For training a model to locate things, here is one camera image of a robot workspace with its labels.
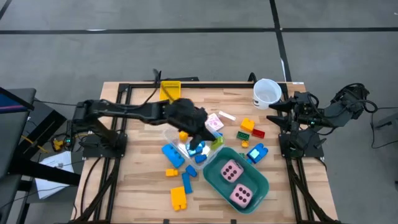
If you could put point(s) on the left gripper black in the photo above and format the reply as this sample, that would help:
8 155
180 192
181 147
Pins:
185 116

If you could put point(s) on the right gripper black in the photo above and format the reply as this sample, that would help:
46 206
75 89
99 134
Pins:
303 109

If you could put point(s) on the shiny blue toy brick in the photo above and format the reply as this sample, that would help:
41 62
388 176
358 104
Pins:
194 151

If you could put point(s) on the lime green toy brick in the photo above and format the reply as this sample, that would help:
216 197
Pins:
217 143

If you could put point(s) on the small yellow toy brick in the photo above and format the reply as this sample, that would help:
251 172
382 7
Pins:
183 136
171 172

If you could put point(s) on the pink playing card box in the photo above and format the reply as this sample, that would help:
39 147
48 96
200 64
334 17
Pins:
214 122

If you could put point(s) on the white-edged card box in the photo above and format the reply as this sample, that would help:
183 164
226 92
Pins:
227 115

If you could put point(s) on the large blue toy brick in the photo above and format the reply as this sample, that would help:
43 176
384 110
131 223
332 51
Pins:
173 155

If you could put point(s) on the orange-yellow toy brick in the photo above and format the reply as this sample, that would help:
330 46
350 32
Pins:
247 125

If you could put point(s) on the pink foam die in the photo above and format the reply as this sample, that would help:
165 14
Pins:
241 196
231 171

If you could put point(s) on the long blue brick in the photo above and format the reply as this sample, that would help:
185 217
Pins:
186 183

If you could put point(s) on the large yellow toy brick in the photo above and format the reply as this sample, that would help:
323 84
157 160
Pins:
178 197

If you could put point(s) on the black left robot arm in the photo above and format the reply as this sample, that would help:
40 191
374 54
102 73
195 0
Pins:
130 111

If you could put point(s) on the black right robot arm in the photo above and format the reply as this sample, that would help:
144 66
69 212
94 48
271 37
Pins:
339 110

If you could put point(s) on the white jack-o'-lantern bucket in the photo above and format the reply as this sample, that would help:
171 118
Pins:
267 93

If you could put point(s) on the clear plastic container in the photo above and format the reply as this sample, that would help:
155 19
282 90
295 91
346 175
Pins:
172 138

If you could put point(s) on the red toy brick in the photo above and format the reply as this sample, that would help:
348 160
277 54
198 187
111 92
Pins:
258 133

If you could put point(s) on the small rounded blue brick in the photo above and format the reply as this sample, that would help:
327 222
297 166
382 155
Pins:
191 171

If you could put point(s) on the small green toy piece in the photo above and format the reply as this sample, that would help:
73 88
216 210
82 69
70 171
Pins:
242 155

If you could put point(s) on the small yellow round piece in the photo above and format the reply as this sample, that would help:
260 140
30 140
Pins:
245 144

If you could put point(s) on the blue brick with pale window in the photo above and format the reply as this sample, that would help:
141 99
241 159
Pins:
257 153

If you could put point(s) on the small yellow plastic bin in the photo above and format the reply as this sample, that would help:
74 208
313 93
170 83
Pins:
175 93

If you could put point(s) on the tiny blue toy piece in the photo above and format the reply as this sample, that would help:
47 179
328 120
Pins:
249 161

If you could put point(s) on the teal plastic bin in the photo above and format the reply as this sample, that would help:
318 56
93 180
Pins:
255 183

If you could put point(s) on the black furniture leg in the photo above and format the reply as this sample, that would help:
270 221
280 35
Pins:
388 121

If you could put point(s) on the black power box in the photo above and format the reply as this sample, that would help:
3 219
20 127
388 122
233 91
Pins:
69 142

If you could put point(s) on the white paper sheet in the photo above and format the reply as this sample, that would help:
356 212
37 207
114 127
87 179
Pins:
54 160

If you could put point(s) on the black equipment stand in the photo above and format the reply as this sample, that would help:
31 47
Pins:
18 146

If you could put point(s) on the blue-faced monitor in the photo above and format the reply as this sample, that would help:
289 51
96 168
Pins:
9 104

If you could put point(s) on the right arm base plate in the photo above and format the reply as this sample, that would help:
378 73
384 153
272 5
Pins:
314 152

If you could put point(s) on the black aluminium table frame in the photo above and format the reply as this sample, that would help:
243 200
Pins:
217 84

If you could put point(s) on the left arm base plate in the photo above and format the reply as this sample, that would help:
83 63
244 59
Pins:
93 152

